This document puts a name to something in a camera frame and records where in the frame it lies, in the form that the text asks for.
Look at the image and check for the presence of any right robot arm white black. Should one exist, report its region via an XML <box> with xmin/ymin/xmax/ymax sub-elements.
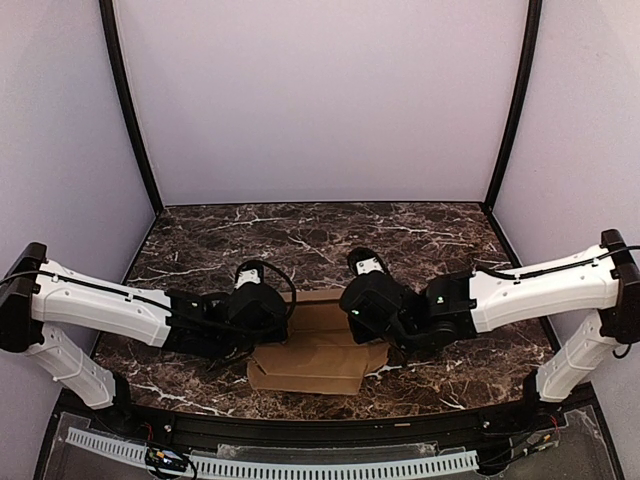
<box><xmin>339</xmin><ymin>229</ymin><xmax>639</xmax><ymax>404</ymax></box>

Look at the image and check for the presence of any right small circuit board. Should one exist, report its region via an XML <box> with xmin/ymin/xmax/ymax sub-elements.
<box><xmin>521</xmin><ymin>432</ymin><xmax>560</xmax><ymax>456</ymax></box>

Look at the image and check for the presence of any black right frame post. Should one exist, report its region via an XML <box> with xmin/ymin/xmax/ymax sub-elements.
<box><xmin>483</xmin><ymin>0</ymin><xmax>543</xmax><ymax>214</ymax></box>

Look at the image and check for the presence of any black frame post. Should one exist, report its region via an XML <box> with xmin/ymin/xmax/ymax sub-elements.
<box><xmin>98</xmin><ymin>0</ymin><xmax>164</xmax><ymax>216</ymax></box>
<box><xmin>483</xmin><ymin>0</ymin><xmax>543</xmax><ymax>214</ymax></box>

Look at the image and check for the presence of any small green circuit board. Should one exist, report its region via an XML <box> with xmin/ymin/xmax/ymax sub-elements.
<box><xmin>144</xmin><ymin>447</ymin><xmax>189</xmax><ymax>472</ymax></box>

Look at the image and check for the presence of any brown cardboard paper box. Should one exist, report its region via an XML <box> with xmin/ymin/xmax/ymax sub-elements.
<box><xmin>247</xmin><ymin>289</ymin><xmax>389</xmax><ymax>395</ymax></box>

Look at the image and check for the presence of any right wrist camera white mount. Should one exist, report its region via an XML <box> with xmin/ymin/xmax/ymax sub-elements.
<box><xmin>347</xmin><ymin>247</ymin><xmax>389</xmax><ymax>276</ymax></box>

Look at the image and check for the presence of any black left frame post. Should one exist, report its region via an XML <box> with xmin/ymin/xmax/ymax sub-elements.
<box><xmin>98</xmin><ymin>0</ymin><xmax>164</xmax><ymax>216</ymax></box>

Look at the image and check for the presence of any black front table rail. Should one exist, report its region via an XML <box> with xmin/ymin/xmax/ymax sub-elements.
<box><xmin>85</xmin><ymin>402</ymin><xmax>553</xmax><ymax>450</ymax></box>

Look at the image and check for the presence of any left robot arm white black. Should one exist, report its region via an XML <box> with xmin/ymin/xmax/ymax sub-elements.
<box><xmin>1</xmin><ymin>242</ymin><xmax>297</xmax><ymax>411</ymax></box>

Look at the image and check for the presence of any white slotted cable duct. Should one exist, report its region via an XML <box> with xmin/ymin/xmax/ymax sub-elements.
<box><xmin>65</xmin><ymin>427</ymin><xmax>479</xmax><ymax>479</ymax></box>

